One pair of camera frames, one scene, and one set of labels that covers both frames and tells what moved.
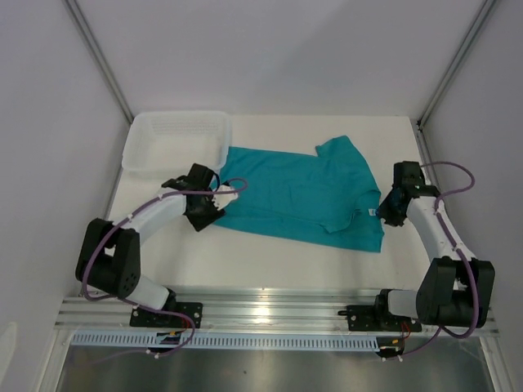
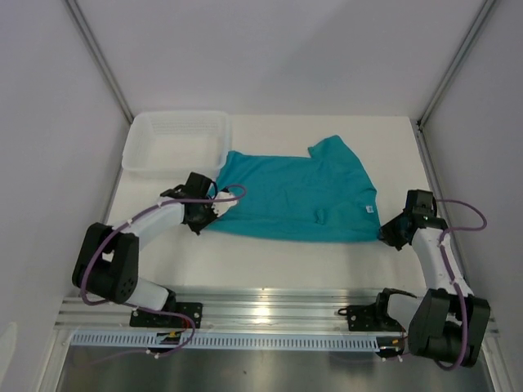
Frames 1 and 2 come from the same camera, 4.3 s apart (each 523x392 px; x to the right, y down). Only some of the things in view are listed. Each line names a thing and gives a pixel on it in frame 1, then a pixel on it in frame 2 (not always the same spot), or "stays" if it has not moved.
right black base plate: (370, 318) stays
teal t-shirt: (331, 198) stays
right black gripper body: (391, 214) → (391, 233)
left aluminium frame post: (94, 43) stays
